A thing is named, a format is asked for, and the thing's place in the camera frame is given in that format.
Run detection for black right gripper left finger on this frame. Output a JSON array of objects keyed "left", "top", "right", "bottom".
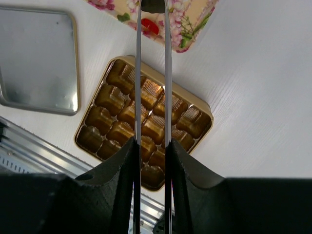
[{"left": 0, "top": 138, "right": 135, "bottom": 234}]

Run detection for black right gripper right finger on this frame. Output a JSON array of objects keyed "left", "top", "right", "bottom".
[{"left": 170, "top": 140, "right": 312, "bottom": 234}]

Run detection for metal tongs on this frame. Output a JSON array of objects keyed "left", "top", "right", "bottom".
[{"left": 132, "top": 0, "right": 173, "bottom": 234}]

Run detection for dark leaf chocolate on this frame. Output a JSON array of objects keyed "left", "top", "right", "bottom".
[{"left": 141, "top": 0, "right": 165, "bottom": 14}]

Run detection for gold chocolate tin box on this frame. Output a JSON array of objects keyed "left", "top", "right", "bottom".
[{"left": 74, "top": 56, "right": 214, "bottom": 191}]

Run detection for silver tin lid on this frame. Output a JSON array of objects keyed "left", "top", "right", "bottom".
[{"left": 0, "top": 5, "right": 79, "bottom": 116}]

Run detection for red candy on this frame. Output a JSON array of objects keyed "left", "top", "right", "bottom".
[{"left": 141, "top": 18, "right": 159, "bottom": 35}]

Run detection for floral rectangular tray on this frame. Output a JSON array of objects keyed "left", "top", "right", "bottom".
[{"left": 87, "top": 0, "right": 218, "bottom": 53}]

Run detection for aluminium front rail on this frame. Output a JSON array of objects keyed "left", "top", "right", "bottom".
[{"left": 0, "top": 117, "right": 164, "bottom": 234}]

